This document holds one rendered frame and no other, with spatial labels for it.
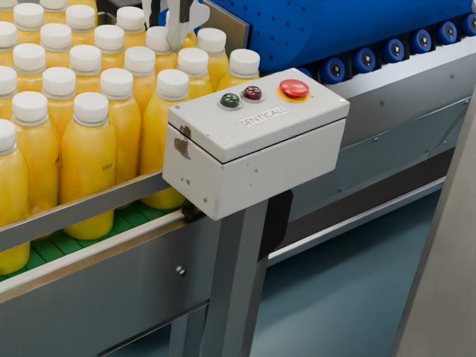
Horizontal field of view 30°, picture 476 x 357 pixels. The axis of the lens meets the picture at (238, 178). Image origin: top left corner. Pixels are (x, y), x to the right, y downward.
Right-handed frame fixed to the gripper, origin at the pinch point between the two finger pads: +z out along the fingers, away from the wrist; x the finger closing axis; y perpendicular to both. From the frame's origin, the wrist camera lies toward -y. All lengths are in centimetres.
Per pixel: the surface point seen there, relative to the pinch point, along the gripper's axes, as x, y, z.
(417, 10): -7.6, 46.4, 2.3
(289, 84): -22.4, 1.8, -3.5
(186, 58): -7.4, -1.6, -0.7
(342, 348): 6, 74, 108
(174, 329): 14, 22, 79
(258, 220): -24.8, -2.0, 13.8
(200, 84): -9.3, -0.5, 2.5
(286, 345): 15, 62, 108
